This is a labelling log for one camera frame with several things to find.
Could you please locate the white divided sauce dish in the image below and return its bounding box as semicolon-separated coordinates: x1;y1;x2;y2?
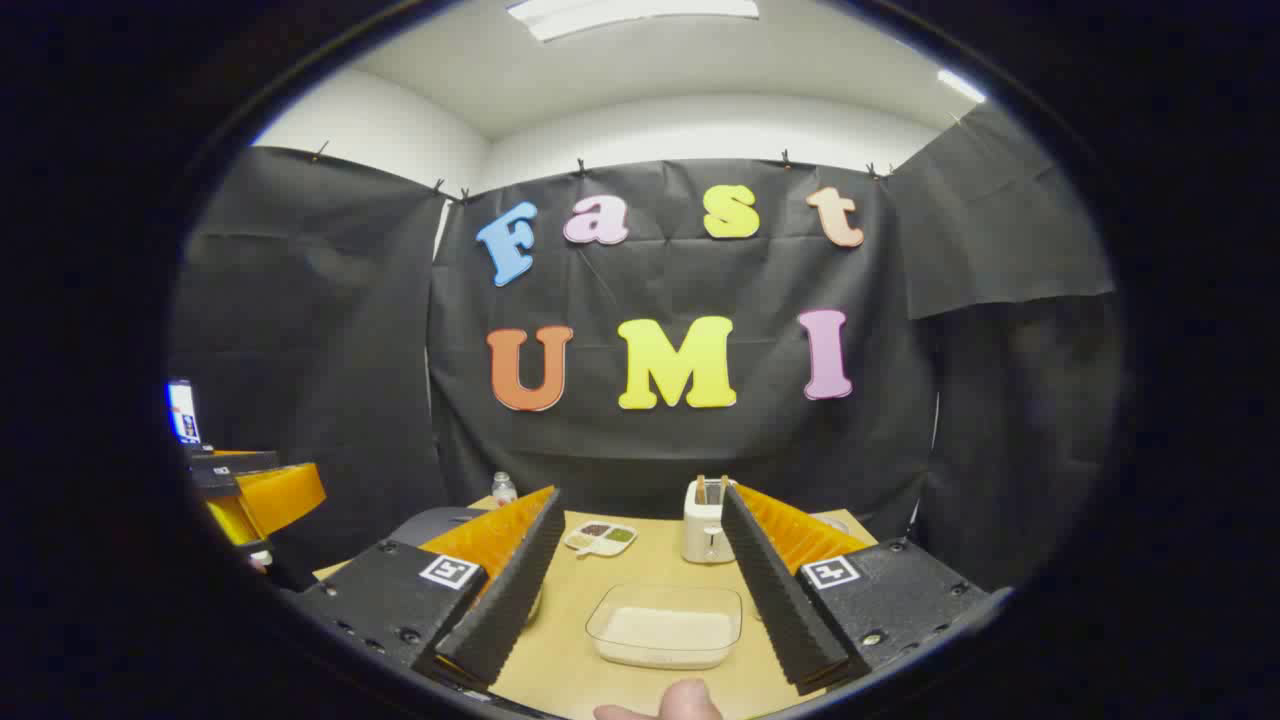
563;520;639;557

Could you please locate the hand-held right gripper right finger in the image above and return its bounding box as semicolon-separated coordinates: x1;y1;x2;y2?
720;483;991;696

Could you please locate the long ceiling light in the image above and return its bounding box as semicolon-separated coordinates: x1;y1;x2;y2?
505;0;761;42

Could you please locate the clear plastic container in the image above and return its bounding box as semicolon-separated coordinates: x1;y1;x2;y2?
585;583;744;671

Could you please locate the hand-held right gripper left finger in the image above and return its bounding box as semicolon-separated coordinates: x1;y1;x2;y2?
290;487;567;691

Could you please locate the black backdrop cloth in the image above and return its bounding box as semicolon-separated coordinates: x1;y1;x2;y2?
170;100;1121;591

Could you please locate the dark grey rice cooker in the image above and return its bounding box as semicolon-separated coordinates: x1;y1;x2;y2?
388;506;493;549

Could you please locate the computer monitor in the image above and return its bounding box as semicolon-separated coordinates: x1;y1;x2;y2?
167;380;202;446

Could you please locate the white toaster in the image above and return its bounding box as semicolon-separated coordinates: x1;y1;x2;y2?
682;477;738;564

